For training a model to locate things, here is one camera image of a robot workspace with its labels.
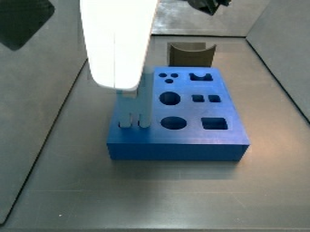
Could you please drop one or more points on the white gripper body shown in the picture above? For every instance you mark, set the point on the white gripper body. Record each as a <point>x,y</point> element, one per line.
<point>116,33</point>

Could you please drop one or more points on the black object at top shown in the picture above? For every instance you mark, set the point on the black object at top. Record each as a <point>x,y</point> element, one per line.
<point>207,6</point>

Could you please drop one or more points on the dark grey curved block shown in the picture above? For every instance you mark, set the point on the dark grey curved block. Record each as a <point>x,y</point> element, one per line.
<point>190,54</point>

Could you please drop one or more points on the blue shape-sorting block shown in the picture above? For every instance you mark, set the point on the blue shape-sorting block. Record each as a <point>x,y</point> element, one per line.
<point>195,124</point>

